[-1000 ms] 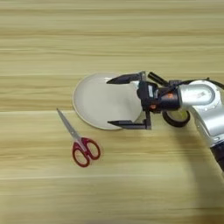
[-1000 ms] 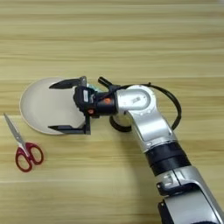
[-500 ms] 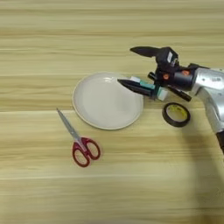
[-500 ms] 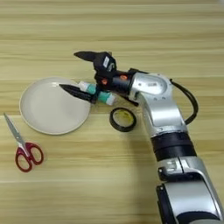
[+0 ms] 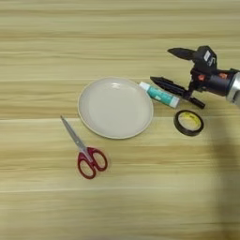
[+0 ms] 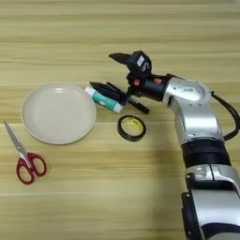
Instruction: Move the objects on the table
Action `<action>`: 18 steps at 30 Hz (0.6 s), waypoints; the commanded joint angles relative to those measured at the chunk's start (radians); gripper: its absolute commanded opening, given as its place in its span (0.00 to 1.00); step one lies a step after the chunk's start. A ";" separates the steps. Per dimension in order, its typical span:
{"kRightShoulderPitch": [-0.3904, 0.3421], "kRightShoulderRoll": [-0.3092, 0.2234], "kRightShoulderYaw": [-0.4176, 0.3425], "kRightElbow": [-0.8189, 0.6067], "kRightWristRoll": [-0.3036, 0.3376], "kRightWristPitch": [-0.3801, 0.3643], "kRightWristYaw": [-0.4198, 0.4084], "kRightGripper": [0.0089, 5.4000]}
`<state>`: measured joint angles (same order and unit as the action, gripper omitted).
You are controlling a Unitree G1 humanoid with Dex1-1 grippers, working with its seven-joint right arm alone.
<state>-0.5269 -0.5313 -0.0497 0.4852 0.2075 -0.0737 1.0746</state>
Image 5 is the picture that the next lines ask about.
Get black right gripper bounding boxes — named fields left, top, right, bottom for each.
left=149, top=47, right=234, bottom=101

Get white green glue stick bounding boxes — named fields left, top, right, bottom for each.
left=139, top=81, right=181, bottom=110

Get beige round plate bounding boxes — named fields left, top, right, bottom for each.
left=77, top=76, right=155, bottom=141

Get small black box white label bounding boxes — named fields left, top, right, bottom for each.
left=192, top=45, right=218, bottom=69

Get black tape roll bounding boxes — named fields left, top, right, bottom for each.
left=173, top=109, right=204, bottom=137

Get red handled scissors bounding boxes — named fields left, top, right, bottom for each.
left=59, top=115, right=109, bottom=180

